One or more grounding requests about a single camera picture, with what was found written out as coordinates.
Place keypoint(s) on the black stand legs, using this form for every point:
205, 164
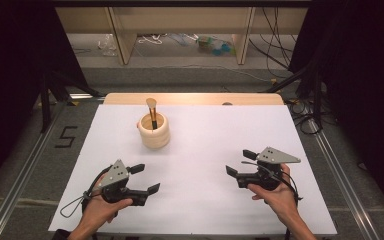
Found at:
51, 96
308, 83

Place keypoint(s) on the person's left hand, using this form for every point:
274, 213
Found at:
96, 210

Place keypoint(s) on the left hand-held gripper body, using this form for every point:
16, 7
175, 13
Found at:
115, 176

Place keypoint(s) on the wooden cabinet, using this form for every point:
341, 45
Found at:
180, 20

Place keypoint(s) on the aluminium floor rail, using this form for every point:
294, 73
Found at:
20, 186
346, 186

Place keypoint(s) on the makeup brush with gold ferrule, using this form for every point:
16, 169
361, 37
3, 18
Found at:
152, 110

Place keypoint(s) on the clear plastic bag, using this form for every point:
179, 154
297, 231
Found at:
107, 45

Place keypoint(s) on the green and blue plastic packaging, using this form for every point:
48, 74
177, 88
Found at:
216, 46

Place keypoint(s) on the cream ribbed brush holder cup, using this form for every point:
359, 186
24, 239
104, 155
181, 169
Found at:
155, 135

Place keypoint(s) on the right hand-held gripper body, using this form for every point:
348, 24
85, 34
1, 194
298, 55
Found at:
266, 173

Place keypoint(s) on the black curtain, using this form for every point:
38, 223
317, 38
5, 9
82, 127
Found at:
363, 83
13, 66

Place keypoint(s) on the person's right hand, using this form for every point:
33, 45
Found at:
280, 200

